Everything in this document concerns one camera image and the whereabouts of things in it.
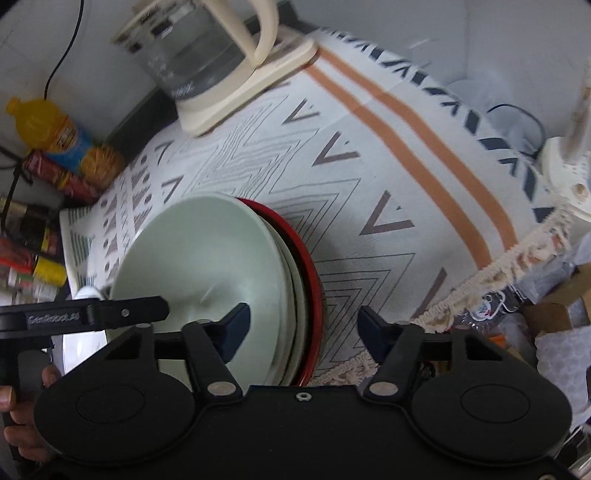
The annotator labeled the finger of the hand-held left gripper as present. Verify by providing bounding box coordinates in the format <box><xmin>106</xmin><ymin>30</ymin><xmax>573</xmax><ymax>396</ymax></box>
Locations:
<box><xmin>89</xmin><ymin>295</ymin><xmax>170</xmax><ymax>326</ymax></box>

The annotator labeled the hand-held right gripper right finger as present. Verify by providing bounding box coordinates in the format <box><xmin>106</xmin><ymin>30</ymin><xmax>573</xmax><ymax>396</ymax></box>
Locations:
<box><xmin>357</xmin><ymin>305</ymin><xmax>491</xmax><ymax>398</ymax></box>

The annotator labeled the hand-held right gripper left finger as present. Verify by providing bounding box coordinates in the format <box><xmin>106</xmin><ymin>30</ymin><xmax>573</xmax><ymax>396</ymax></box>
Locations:
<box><xmin>98</xmin><ymin>302</ymin><xmax>253</xmax><ymax>398</ymax></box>

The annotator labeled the white plate with blue print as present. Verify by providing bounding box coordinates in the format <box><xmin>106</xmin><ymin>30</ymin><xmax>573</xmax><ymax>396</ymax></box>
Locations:
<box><xmin>61</xmin><ymin>285</ymin><xmax>112</xmax><ymax>376</ymax></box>

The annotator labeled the red bowl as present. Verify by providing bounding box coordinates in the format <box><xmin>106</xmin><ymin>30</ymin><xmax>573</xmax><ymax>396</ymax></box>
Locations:
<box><xmin>235</xmin><ymin>197</ymin><xmax>328</xmax><ymax>388</ymax></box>

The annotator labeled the cream bowl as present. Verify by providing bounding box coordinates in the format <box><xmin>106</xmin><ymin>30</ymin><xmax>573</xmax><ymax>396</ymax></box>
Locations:
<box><xmin>264</xmin><ymin>217</ymin><xmax>311</xmax><ymax>387</ymax></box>

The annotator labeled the pale green bowl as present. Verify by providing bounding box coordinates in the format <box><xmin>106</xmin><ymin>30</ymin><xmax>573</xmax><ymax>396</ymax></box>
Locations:
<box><xmin>110</xmin><ymin>194</ymin><xmax>288</xmax><ymax>387</ymax></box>

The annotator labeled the person's left hand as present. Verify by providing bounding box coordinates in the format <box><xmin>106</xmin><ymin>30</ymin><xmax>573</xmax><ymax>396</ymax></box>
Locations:
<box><xmin>0</xmin><ymin>364</ymin><xmax>64</xmax><ymax>463</ymax></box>

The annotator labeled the yellow capped bottle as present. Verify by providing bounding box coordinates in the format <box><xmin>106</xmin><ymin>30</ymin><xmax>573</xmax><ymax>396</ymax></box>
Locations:
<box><xmin>31</xmin><ymin>255</ymin><xmax>68</xmax><ymax>288</ymax></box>

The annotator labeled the dark sauce bottle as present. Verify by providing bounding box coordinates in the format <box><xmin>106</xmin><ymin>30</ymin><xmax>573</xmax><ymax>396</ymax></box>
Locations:
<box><xmin>0</xmin><ymin>195</ymin><xmax>62</xmax><ymax>256</ymax></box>

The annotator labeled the printed plastic packet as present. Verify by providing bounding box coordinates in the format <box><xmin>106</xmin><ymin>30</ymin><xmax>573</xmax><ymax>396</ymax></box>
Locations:
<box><xmin>456</xmin><ymin>285</ymin><xmax>525</xmax><ymax>334</ymax></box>

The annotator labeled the patterned tablecloth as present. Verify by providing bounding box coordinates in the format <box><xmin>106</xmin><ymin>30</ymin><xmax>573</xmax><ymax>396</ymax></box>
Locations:
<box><xmin>59</xmin><ymin>27</ymin><xmax>574</xmax><ymax>389</ymax></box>

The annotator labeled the red snack can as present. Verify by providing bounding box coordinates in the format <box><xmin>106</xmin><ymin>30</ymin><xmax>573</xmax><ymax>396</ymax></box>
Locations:
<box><xmin>22</xmin><ymin>151</ymin><xmax>100</xmax><ymax>205</ymax></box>

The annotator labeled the orange juice bottle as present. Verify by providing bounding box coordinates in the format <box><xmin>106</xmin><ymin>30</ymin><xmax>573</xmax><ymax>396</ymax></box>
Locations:
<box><xmin>4</xmin><ymin>96</ymin><xmax>128</xmax><ymax>191</ymax></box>

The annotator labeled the cardboard box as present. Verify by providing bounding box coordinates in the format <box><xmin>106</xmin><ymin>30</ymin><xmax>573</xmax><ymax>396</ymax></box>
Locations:
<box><xmin>522</xmin><ymin>264</ymin><xmax>591</xmax><ymax>334</ymax></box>

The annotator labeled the bubble wrap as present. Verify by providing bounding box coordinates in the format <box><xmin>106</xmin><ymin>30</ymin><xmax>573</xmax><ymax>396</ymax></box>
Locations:
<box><xmin>534</xmin><ymin>329</ymin><xmax>591</xmax><ymax>446</ymax></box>

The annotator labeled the cream kettle base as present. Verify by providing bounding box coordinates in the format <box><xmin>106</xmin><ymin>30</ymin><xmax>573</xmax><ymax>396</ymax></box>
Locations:
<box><xmin>175</xmin><ymin>25</ymin><xmax>320</xmax><ymax>137</ymax></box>

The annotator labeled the white fan stand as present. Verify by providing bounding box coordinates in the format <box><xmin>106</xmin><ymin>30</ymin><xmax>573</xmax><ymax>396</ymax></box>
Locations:
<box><xmin>536</xmin><ymin>0</ymin><xmax>591</xmax><ymax>210</ymax></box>

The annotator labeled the thin black cable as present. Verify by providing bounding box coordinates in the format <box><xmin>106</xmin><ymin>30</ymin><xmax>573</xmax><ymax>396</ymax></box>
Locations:
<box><xmin>485</xmin><ymin>103</ymin><xmax>548</xmax><ymax>154</ymax></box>

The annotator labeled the glass kettle with cream handle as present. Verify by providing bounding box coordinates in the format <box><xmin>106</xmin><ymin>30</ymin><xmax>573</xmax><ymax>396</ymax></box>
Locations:
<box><xmin>111</xmin><ymin>0</ymin><xmax>280</xmax><ymax>100</ymax></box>

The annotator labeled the black power cable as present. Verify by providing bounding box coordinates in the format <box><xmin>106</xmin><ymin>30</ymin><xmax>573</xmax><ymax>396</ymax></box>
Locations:
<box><xmin>43</xmin><ymin>0</ymin><xmax>86</xmax><ymax>100</ymax></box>

